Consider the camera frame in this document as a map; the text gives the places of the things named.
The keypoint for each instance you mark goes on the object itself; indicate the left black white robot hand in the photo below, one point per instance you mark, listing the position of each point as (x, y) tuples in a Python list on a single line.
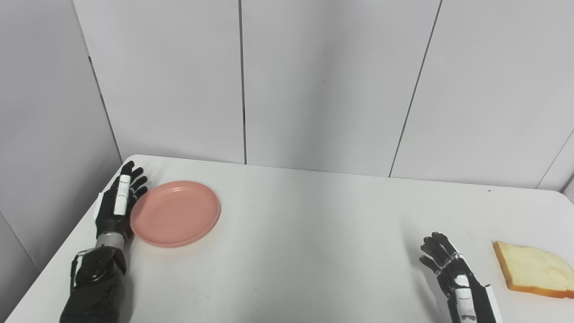
[(107, 215)]

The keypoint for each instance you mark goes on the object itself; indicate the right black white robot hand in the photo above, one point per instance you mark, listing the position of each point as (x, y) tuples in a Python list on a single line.
[(466, 287)]

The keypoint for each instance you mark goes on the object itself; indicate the pink round plate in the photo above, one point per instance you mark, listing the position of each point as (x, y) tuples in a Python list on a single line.
[(175, 213)]

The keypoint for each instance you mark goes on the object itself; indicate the slice of white bread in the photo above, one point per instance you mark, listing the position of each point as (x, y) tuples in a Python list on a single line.
[(533, 269)]

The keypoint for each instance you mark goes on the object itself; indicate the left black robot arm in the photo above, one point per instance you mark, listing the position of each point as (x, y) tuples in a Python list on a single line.
[(96, 287)]

